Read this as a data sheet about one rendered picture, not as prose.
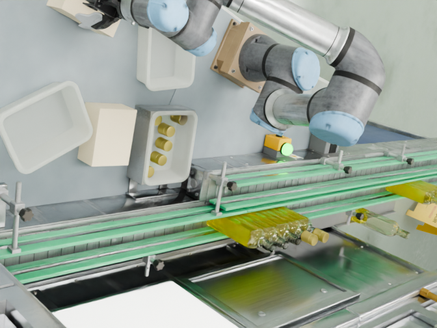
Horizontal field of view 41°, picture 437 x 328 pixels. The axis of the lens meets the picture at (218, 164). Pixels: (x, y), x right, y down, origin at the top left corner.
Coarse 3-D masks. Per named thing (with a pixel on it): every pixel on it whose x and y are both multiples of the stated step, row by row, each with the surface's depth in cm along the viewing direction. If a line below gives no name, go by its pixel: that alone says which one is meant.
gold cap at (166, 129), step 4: (160, 124) 176; (164, 124) 176; (160, 128) 176; (164, 128) 175; (168, 128) 174; (172, 128) 175; (160, 132) 176; (164, 132) 174; (168, 132) 174; (172, 132) 175; (168, 136) 175
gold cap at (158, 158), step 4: (152, 152) 178; (156, 152) 177; (152, 156) 177; (156, 156) 176; (160, 156) 175; (164, 156) 176; (152, 160) 177; (156, 160) 176; (160, 160) 175; (164, 160) 176; (160, 164) 176; (164, 164) 177
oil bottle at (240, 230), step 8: (232, 216) 183; (208, 224) 187; (216, 224) 184; (224, 224) 182; (232, 224) 179; (240, 224) 178; (248, 224) 179; (224, 232) 182; (232, 232) 179; (240, 232) 177; (248, 232) 174; (256, 232) 174; (264, 232) 176; (240, 240) 177; (248, 240) 175; (256, 240) 174
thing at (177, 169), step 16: (160, 112) 166; (176, 112) 170; (192, 112) 175; (176, 128) 182; (192, 128) 177; (176, 144) 182; (192, 144) 179; (176, 160) 183; (144, 176) 170; (160, 176) 178; (176, 176) 181
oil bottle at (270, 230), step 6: (240, 216) 185; (246, 216) 186; (252, 216) 187; (252, 222) 182; (258, 222) 183; (264, 222) 183; (264, 228) 178; (270, 228) 179; (270, 234) 178; (276, 234) 180; (270, 240) 178
